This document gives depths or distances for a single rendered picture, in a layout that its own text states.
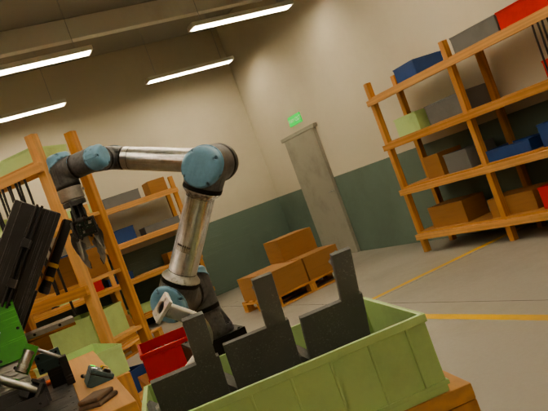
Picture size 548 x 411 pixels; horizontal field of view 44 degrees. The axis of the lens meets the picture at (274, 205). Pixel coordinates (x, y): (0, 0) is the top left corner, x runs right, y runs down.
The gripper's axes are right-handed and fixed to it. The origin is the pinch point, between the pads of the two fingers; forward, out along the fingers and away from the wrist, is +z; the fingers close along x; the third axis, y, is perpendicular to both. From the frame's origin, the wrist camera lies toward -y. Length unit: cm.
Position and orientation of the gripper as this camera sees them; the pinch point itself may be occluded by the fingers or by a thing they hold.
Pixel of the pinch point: (95, 262)
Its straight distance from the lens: 221.3
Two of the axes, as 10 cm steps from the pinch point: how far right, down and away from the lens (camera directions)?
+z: 3.5, 9.4, 0.1
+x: 8.8, -3.3, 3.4
